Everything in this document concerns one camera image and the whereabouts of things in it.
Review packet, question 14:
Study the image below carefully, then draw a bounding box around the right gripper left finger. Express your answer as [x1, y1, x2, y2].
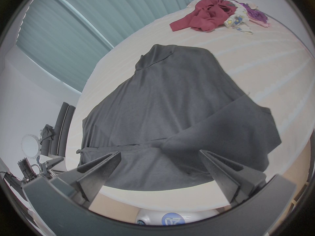
[73, 151, 123, 207]

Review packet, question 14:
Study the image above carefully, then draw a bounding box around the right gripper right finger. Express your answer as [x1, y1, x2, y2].
[199, 149, 268, 206]

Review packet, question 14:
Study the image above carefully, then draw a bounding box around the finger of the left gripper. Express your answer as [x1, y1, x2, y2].
[45, 157, 65, 170]

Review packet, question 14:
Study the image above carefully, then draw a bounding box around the black T-shirt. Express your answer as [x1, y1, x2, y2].
[76, 44, 282, 190]

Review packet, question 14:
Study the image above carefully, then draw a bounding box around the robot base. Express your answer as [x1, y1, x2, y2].
[135, 207, 221, 227]

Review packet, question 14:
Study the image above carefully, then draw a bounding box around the bed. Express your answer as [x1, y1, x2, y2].
[64, 0, 315, 211]

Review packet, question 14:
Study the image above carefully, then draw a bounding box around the black chest of drawers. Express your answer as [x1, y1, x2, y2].
[39, 102, 76, 157]

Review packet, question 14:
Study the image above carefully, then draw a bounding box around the blue-green curtain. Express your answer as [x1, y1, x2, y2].
[45, 0, 217, 50]
[15, 0, 114, 93]

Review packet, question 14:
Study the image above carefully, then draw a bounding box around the pink garment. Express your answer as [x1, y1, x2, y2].
[250, 19, 270, 28]

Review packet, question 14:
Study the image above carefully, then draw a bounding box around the white printed garment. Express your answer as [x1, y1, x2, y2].
[223, 1, 259, 35]

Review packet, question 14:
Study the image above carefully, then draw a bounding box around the dark red garment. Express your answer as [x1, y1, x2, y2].
[169, 0, 237, 32]

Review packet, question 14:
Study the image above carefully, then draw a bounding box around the purple garment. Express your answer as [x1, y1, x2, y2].
[237, 2, 269, 24]

